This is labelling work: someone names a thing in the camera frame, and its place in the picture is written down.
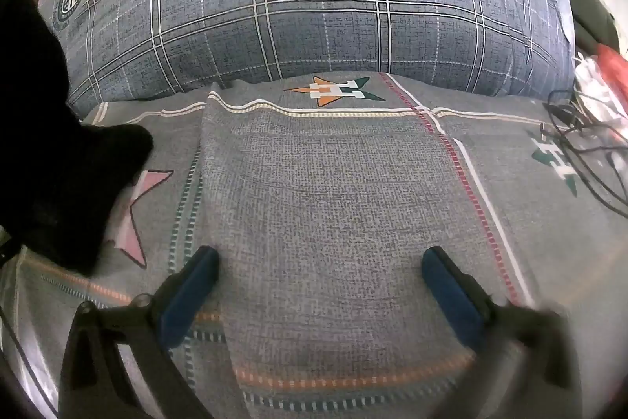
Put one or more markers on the dark object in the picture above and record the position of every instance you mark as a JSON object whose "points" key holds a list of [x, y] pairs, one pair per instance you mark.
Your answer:
{"points": [[588, 6]]}

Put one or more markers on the black pants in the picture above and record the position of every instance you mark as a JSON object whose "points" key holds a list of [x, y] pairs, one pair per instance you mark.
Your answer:
{"points": [[49, 154]]}

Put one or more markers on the red and white plastic bag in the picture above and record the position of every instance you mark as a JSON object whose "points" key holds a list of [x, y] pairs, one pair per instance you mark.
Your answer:
{"points": [[611, 65]]}

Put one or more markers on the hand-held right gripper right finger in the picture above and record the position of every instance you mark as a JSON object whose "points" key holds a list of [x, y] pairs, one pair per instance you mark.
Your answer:
{"points": [[451, 301]]}

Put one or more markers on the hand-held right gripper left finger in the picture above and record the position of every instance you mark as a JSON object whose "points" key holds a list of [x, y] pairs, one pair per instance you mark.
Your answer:
{"points": [[189, 296]]}

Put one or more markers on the grey checked bed sheet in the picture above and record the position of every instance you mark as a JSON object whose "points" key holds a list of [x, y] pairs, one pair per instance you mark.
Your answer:
{"points": [[333, 203]]}

